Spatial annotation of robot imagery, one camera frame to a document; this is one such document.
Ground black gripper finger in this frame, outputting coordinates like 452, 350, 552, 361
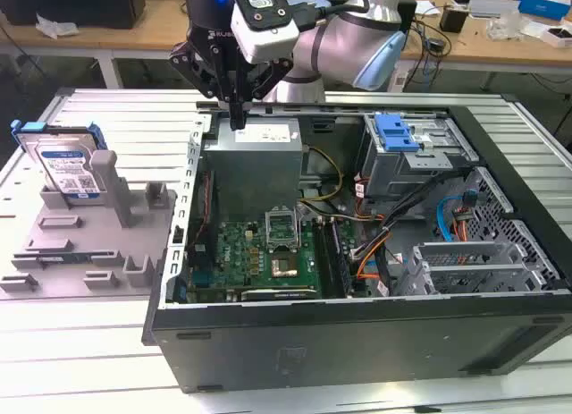
237, 59, 294, 130
168, 41, 239, 130

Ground hard disk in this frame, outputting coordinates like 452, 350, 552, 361
11, 121, 111, 199

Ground grey metal disk bay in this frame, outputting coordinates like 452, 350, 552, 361
396, 240, 562, 298

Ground wooden workbench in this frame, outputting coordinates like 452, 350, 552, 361
0, 0, 572, 91

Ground grey power supply unit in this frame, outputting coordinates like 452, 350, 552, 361
203, 117, 306, 223

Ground blue plastic drive latch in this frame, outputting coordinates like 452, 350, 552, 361
374, 113, 425, 153

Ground large black box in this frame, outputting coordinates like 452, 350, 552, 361
0, 0, 147, 30

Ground crumpled white plastic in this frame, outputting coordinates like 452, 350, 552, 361
34, 12, 80, 40

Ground grey metal drive cage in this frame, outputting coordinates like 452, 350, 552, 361
360, 113, 477, 209

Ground metal socket cover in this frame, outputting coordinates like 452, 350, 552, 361
265, 205, 299, 253

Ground green motherboard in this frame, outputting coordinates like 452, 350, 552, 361
187, 207, 372, 301

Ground CPU socket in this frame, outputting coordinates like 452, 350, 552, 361
269, 252, 299, 280

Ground small black cube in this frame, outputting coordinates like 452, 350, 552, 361
439, 5, 469, 34

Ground black RAM stick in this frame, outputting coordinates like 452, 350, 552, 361
329, 217, 355, 299

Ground grey parts rack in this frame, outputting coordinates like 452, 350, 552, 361
0, 149, 178, 301

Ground black graphics card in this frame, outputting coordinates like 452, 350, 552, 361
240, 287, 319, 302

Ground grey flat case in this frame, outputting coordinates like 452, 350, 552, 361
467, 0, 522, 20

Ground clear plastic bag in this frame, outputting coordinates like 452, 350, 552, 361
485, 10, 525, 42

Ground black PC case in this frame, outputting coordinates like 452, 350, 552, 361
141, 94, 572, 395

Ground blue cardboard box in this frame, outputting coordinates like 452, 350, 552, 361
517, 0, 572, 22

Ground small white box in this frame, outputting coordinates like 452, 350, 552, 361
539, 22, 572, 49

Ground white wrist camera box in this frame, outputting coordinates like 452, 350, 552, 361
231, 0, 299, 65

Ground thick black camera cable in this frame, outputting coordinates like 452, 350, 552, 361
294, 0, 373, 31

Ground yellow wires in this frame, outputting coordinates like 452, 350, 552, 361
298, 146, 345, 206

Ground thin red wire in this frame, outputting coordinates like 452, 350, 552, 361
189, 171, 215, 254

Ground black cable bundle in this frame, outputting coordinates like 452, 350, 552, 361
377, 170, 470, 297

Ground blue wire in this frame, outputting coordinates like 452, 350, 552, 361
436, 193, 468, 241

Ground orange wires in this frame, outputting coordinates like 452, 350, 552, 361
351, 228, 392, 282

